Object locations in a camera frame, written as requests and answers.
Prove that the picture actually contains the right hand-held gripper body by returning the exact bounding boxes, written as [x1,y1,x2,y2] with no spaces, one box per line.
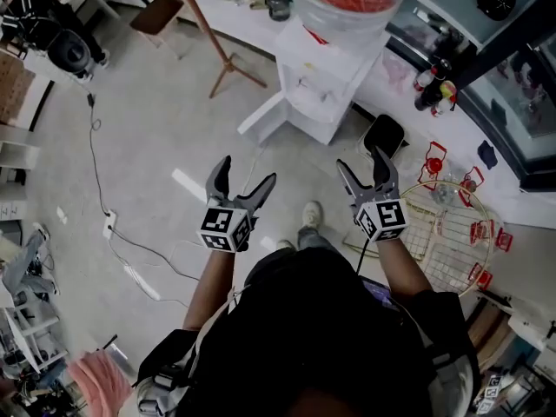
[348,185,411,244]

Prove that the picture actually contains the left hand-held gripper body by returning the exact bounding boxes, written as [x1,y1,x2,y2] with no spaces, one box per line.
[195,189,261,255]

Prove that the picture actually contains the white water dispenser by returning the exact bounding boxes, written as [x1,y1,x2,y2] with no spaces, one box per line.
[236,15,392,147]

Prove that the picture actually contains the person's right forearm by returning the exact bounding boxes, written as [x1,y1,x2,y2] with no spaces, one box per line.
[377,237,435,303]

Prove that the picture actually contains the person's left forearm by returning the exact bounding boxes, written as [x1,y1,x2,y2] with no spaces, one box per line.
[182,245,238,332]

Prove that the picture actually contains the white trash bin black liner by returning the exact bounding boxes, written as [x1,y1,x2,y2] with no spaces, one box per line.
[358,113,410,161]

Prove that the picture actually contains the red-framed glass jar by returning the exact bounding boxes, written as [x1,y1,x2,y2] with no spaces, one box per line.
[495,227,514,254]
[458,166,486,208]
[417,140,447,187]
[467,261,494,291]
[470,219,496,248]

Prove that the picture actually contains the person's right shoe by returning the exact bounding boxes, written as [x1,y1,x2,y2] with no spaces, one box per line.
[301,201,325,229]

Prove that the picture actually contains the person's blue jeans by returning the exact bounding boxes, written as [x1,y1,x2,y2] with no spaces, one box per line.
[297,226,335,251]

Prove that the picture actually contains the small screen device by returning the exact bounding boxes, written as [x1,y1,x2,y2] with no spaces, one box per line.
[361,275,395,308]

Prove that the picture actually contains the dark glass bottle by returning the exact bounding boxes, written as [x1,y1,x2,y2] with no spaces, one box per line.
[414,58,453,112]

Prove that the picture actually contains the clear plastic bag red print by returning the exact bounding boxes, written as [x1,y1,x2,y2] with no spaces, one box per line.
[381,50,419,99]

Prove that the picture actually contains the clear bottle red label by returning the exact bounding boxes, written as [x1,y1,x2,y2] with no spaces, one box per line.
[412,66,438,93]

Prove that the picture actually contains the bottle with yellow cap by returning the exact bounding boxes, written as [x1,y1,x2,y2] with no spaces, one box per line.
[431,80,459,118]

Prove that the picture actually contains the dark cloth pouch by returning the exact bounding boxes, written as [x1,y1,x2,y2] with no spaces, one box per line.
[476,140,499,169]

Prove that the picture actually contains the white power strip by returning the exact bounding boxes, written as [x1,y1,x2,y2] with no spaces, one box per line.
[102,209,118,241]

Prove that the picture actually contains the person's black shirt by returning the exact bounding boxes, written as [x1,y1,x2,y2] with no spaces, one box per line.
[136,248,481,417]

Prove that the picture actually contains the wooden coat stand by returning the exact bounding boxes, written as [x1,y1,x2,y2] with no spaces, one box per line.
[171,0,268,99]

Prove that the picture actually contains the wooden chair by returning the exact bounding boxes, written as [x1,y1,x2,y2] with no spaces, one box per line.
[129,0,192,60]

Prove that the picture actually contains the dark glass jar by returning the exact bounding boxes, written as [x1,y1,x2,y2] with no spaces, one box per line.
[267,0,291,22]

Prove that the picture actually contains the pink cloth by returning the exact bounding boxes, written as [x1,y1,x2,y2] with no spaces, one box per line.
[65,348,134,417]

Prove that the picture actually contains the white shelf unit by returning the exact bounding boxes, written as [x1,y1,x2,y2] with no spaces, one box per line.
[0,122,41,223]

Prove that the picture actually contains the white metal rack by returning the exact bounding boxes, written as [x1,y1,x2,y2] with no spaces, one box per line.
[0,228,70,375]

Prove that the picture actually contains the gold wire basket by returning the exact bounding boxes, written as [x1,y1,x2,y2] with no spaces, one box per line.
[342,180,505,297]

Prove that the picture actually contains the black power cable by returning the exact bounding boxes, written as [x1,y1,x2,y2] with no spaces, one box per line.
[85,92,112,216]

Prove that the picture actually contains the black window frame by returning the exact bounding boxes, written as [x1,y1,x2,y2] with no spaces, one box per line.
[386,0,556,193]

